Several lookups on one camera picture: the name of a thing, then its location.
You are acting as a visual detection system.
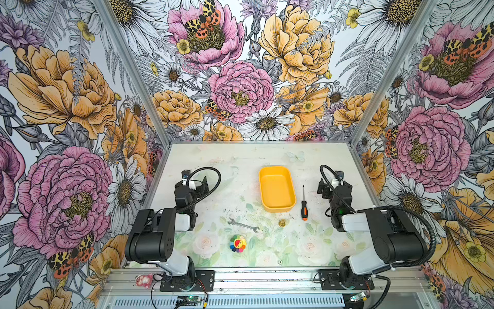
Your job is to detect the orange black handled screwdriver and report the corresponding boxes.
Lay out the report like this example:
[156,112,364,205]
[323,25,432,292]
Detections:
[301,185,308,221]

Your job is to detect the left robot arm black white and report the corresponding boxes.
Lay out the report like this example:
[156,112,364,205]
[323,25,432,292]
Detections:
[124,167,210,292]

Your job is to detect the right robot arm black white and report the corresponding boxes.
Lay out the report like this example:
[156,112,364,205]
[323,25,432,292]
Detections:
[317,165,437,290]

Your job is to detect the yellow plastic bin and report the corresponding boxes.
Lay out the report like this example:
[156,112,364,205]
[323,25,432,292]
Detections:
[259,166,297,213]

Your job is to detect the rainbow flower toy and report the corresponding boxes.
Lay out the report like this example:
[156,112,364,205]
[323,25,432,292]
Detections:
[229,234,247,253]

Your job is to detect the silver metal wrench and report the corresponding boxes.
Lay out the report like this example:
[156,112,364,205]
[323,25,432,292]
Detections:
[228,218,260,233]

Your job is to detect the pink round sticker object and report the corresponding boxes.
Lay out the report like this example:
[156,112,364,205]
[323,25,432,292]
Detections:
[135,274,154,289]

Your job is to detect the left green circuit board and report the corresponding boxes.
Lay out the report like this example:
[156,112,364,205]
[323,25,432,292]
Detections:
[175,296,207,308]

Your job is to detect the green circuit board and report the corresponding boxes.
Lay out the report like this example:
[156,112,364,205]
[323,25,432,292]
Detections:
[175,296,207,308]
[349,292,367,302]

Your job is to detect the right green circuit board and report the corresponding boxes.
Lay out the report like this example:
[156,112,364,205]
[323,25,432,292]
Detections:
[349,292,367,302]

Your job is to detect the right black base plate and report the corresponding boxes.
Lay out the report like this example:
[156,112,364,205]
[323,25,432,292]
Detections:
[315,269,374,290]

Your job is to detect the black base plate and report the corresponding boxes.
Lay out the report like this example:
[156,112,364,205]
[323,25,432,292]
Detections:
[315,269,374,290]
[160,270,216,292]

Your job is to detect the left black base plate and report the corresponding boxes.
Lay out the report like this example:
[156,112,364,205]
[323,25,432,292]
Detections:
[160,270,216,292]

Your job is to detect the aluminium front rail frame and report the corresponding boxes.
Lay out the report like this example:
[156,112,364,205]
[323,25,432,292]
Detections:
[98,267,440,308]

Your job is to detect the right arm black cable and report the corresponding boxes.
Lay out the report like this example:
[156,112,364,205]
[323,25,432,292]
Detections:
[319,164,437,268]

